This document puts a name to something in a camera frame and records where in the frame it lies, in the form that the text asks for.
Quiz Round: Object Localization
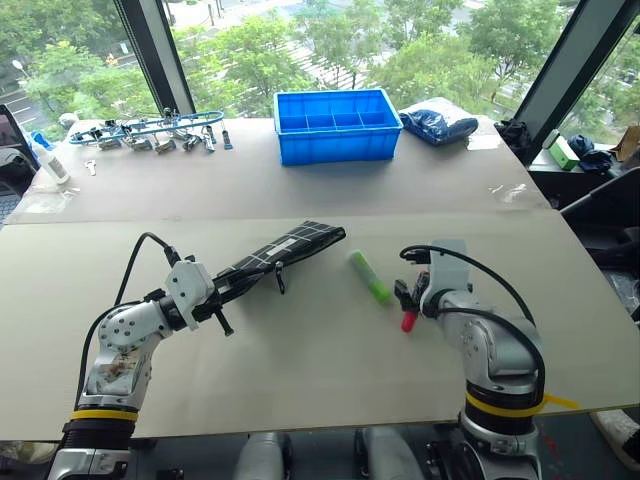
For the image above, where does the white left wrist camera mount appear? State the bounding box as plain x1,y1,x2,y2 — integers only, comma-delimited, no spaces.
163,256,215,332

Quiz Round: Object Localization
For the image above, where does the black grid pencil pouch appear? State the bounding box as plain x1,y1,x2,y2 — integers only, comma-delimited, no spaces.
211,219,347,307

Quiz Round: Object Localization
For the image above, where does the clear plastic wrap piece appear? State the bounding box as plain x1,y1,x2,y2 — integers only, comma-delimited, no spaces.
488,182,529,204

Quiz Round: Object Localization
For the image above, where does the dark window frame post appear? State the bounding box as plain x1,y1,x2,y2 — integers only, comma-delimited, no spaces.
513,0,640,137
112,0,197,116

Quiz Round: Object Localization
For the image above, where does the white sneaker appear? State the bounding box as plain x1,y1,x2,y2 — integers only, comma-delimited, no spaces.
588,408,640,472

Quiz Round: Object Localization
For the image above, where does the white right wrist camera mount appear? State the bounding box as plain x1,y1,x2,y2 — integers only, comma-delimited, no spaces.
427,239,474,297

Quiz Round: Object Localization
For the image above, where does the clear plastic sheet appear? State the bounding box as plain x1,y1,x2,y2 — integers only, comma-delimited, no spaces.
22,185,82,213

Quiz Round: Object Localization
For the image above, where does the green highlighter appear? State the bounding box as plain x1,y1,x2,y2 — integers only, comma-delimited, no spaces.
348,249,393,306

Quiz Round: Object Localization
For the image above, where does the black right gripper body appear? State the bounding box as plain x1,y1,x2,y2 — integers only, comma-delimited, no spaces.
412,270,433,314

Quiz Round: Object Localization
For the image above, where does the blue bagged cloth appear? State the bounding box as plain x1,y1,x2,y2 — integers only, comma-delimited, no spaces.
397,102,480,147

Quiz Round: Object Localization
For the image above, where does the blue clip hanger rack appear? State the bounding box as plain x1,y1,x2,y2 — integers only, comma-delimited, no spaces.
68,109,226,146

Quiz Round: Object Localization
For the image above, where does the white plastic bottle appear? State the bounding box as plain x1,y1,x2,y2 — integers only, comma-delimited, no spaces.
29,130,72,186

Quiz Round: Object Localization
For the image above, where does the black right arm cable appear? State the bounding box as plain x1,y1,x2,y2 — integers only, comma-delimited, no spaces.
398,243,547,402

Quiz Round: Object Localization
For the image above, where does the grey rounded robot leg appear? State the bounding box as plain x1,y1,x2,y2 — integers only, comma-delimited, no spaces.
353,426,425,480
233,431,295,480

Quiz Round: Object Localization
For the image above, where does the green and white box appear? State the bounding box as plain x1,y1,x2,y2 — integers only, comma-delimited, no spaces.
541,128,582,172

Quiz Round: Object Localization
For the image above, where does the blue divided plastic bin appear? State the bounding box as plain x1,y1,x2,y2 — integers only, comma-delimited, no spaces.
272,89,405,168

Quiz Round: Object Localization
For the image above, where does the black bag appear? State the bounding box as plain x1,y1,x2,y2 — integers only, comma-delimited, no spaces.
493,118,537,167

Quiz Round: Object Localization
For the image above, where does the black chair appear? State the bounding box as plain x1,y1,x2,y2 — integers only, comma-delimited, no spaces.
558,166,640,274

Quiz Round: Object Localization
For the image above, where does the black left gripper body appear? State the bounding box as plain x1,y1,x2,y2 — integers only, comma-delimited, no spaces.
191,288,225,323

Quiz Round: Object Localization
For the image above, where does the dark blue cloth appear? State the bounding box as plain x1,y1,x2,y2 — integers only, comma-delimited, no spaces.
566,133,615,175

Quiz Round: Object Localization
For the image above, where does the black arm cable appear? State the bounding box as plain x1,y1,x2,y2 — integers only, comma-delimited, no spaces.
398,243,547,402
74,231,182,412

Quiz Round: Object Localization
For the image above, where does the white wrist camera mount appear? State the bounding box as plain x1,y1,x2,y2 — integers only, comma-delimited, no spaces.
163,256,215,332
427,239,474,297

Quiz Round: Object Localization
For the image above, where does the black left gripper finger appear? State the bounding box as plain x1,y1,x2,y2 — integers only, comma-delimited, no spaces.
209,272,240,301
213,304,236,338

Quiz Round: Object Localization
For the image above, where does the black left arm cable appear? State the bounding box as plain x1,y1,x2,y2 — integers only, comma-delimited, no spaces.
74,231,182,412

